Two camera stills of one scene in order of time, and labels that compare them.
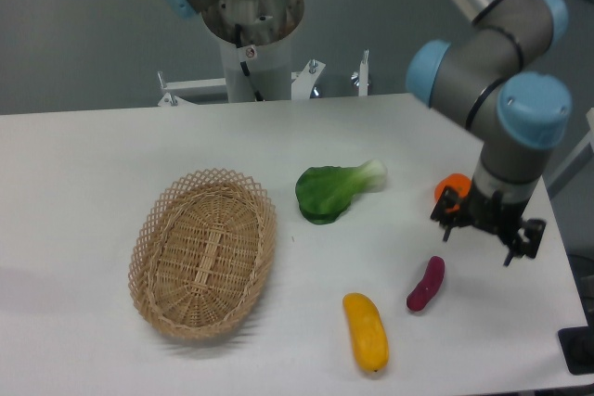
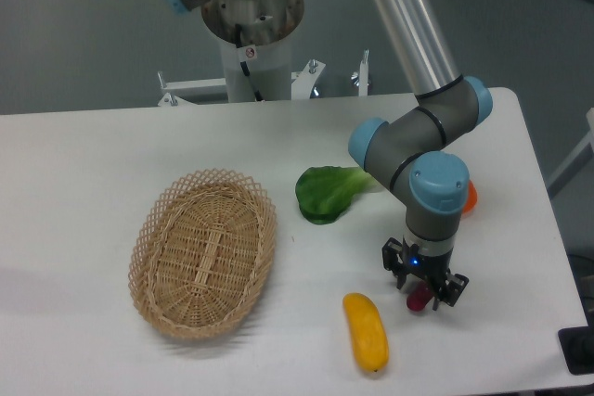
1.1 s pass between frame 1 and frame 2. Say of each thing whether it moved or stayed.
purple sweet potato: stayed
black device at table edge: stayed
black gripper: moved
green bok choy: stayed
